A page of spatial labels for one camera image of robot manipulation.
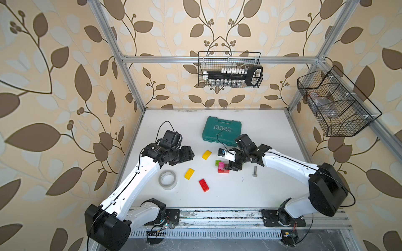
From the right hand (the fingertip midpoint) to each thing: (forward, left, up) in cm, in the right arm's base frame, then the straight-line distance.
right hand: (226, 159), depth 86 cm
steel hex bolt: (-6, -16, -8) cm, 19 cm away
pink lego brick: (-3, +3, -1) cm, 5 cm away
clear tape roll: (-7, +33, -8) cm, 35 cm away
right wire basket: (+11, -53, +26) cm, 60 cm away
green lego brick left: (+1, +5, -6) cm, 8 cm away
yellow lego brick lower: (-5, +21, -6) cm, 23 cm away
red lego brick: (-4, +4, -6) cm, 8 cm away
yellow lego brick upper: (+8, +11, -8) cm, 16 cm away
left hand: (-2, +20, +11) cm, 23 cm away
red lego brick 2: (-11, +13, -6) cm, 19 cm away
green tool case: (+23, +1, -3) cm, 23 cm away
